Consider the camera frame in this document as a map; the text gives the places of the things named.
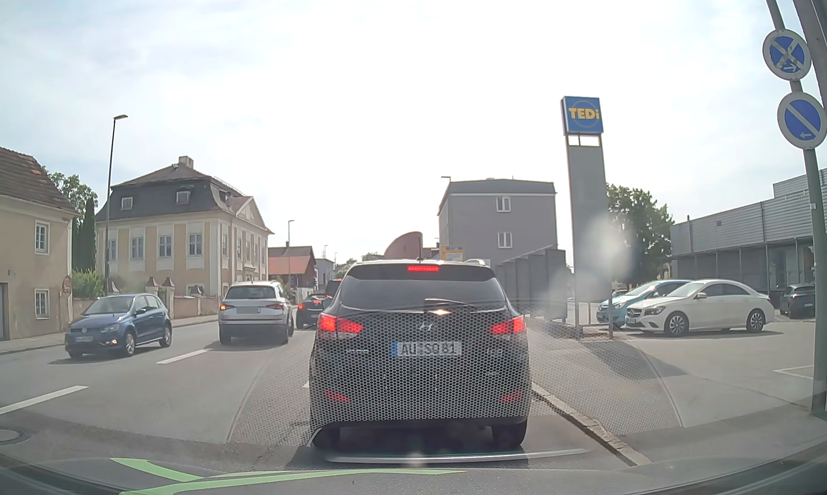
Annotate reddish rounded building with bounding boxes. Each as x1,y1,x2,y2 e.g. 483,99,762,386
383,231,425,261

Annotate grey cubic building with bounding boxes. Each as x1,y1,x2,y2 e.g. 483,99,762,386
437,178,559,268

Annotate black SUV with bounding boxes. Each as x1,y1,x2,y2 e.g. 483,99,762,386
308,259,532,451

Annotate red roofed building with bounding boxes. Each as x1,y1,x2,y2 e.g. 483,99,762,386
268,245,318,290

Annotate grey panel fence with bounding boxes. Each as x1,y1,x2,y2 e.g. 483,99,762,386
493,247,570,321

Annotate silver SUV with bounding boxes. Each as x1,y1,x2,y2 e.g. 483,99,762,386
218,280,295,345

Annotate tall grey store sign pylon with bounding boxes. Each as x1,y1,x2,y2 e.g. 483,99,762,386
561,95,615,332

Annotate light blue car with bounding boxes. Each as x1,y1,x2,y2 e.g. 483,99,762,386
596,280,690,328

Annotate green leafy tree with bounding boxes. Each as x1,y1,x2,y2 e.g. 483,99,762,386
606,183,675,284

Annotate car's own bonnet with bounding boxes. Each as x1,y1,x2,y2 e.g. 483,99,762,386
0,428,827,495

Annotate yellow villa dark roof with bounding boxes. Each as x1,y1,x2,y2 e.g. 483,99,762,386
95,156,274,298

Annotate grey pavement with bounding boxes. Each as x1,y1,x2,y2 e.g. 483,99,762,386
526,318,827,467

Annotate grey asphalt road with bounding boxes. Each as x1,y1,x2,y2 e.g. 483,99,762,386
0,318,634,475

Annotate white sedan car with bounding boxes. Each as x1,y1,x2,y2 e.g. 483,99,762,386
625,279,776,338

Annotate blue hatchback car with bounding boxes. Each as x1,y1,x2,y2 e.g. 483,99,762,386
65,293,173,360

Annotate dark green trees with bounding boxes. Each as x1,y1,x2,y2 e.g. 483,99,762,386
46,171,105,299

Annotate asphalt car park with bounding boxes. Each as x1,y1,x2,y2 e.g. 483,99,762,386
568,302,827,413

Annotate grey clad store building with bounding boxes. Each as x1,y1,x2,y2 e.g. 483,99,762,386
670,165,827,298

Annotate dark grey parked car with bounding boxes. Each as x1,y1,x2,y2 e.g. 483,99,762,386
778,283,817,319

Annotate beige house tiled roof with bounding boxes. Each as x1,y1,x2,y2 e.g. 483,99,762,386
0,130,81,345

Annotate pavement beside houses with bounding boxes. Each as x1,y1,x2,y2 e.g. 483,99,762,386
0,314,219,360

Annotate road markings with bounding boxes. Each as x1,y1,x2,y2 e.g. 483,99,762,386
0,348,211,424

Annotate garden wall with pillars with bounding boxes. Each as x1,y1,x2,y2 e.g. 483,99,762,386
71,276,222,320

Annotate tall street lamp post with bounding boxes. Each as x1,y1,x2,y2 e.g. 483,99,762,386
103,114,129,295

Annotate round blue road signs post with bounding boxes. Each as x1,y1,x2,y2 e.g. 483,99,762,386
761,0,827,415

